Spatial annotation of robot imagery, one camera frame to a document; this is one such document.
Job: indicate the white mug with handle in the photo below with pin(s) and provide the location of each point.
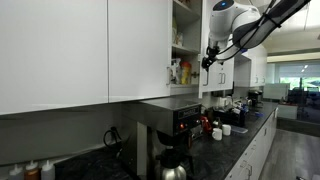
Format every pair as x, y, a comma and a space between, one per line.
226, 130

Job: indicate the black far coffee machine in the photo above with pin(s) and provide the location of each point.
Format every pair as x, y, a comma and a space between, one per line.
253, 96

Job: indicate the brown squeeze bottle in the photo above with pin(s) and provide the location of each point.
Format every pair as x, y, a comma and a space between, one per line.
32, 171

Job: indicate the yellow container on shelf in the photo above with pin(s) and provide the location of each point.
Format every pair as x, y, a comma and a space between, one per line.
185, 72

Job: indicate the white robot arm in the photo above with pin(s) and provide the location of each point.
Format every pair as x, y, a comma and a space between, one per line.
234, 27

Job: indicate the steel coffee carafe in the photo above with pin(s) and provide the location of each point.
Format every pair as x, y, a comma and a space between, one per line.
170, 164

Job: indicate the black coffee brewer machine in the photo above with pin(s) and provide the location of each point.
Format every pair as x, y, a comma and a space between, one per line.
149, 126

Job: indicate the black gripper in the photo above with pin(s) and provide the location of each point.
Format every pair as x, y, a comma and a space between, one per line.
210, 57

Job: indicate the white squeeze bottle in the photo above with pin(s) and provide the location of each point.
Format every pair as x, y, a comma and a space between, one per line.
48, 171
16, 173

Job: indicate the white squeeze bottle right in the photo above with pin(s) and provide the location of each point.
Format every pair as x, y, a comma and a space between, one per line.
48, 171

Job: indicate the clear plastic container lid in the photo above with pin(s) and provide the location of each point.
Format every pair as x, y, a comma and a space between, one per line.
238, 129

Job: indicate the white squeeze bottle left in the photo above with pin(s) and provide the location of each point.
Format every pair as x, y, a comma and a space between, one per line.
16, 173

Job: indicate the large white cupboard door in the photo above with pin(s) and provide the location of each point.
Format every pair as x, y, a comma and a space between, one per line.
53, 54

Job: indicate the white lower cabinet drawers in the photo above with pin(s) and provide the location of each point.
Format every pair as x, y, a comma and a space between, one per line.
250, 164

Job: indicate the black wire condiment rack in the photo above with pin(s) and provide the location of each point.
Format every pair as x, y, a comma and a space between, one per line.
233, 116

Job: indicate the white cupboard door left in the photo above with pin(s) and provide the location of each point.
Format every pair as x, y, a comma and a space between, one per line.
139, 48

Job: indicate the far white upper cabinets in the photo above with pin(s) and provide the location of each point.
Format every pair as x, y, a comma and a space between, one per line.
250, 67

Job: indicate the white mug near lid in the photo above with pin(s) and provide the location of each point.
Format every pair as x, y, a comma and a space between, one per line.
217, 134

